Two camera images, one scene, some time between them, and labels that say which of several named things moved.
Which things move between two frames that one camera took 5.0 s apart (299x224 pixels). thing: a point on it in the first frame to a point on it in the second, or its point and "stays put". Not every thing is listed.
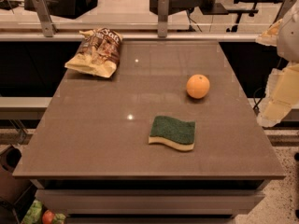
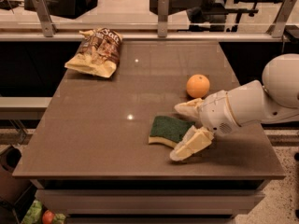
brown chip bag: x=98 y=52 stays put
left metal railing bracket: x=47 y=21 stays put
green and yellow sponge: x=176 y=133 stays put
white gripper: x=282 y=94 to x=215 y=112
